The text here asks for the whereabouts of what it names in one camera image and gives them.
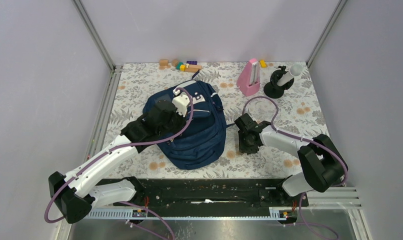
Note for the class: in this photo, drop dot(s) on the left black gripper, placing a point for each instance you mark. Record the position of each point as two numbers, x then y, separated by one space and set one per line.
182 122

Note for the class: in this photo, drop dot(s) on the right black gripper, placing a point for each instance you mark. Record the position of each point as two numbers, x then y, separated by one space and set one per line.
244 149

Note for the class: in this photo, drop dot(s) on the navy blue student backpack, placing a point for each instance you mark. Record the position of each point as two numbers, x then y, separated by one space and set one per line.
203 142

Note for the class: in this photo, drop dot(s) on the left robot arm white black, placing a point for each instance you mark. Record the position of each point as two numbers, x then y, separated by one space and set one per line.
74 193

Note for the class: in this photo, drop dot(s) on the pink metronome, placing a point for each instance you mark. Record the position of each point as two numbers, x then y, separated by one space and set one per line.
248 81

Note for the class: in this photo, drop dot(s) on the teal wooden block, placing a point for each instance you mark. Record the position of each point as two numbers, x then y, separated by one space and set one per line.
179 64

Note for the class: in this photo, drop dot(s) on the tan wooden cube block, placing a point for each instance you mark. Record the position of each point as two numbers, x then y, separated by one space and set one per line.
164 62

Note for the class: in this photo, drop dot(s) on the round tan wooden block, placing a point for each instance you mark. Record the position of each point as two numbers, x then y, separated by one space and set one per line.
174 62

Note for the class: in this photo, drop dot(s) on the long tan wooden block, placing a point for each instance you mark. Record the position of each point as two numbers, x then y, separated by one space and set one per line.
191 68

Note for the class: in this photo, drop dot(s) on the purple wooden block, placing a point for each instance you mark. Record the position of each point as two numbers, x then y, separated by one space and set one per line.
192 62

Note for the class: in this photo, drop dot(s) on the black stand with white tube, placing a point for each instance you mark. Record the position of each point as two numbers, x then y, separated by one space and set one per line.
282 80

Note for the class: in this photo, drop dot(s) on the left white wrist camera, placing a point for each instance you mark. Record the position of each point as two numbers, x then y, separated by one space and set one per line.
182 102

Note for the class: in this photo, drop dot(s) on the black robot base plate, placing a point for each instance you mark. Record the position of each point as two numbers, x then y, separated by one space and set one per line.
216 193

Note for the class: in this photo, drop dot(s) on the slotted grey cable duct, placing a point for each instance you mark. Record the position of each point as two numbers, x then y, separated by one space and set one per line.
191 214

